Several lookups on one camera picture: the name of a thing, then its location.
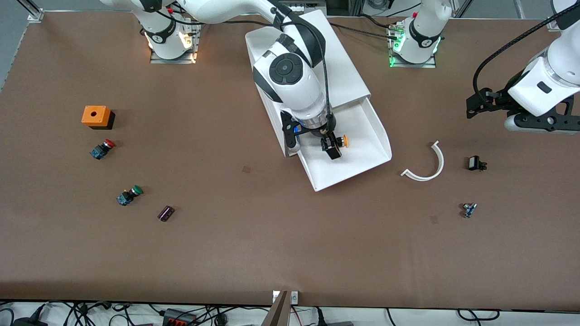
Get white drawer with wide lip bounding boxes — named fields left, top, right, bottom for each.
left=297, top=97, right=393, bottom=192

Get white drawer cabinet shell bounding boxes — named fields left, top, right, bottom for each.
left=245, top=9, right=372, bottom=158

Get white curved plastic strip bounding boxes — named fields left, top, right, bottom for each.
left=401, top=140, right=445, bottom=182

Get white connector block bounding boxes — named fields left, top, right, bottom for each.
left=288, top=1, right=328, bottom=15

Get black power strip orange sockets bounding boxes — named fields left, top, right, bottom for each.
left=162, top=308, right=198, bottom=326

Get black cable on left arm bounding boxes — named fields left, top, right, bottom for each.
left=472, top=4, right=580, bottom=96

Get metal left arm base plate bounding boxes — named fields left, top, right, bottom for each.
left=388, top=22, right=438, bottom=69

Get black cable across table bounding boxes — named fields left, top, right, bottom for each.
left=330, top=22, right=401, bottom=41

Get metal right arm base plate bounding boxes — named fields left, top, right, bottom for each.
left=150, top=19, right=202, bottom=64

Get brown post with white brackets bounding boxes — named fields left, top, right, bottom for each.
left=262, top=291, right=299, bottom=326

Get green push button switch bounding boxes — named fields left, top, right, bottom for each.
left=116, top=185, right=144, bottom=206

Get black looped floor cable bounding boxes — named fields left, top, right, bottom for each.
left=456, top=308, right=502, bottom=322

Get red push button switch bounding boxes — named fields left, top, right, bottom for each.
left=90, top=139, right=116, bottom=160

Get orange button enclosure box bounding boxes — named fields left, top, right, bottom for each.
left=82, top=105, right=115, bottom=130

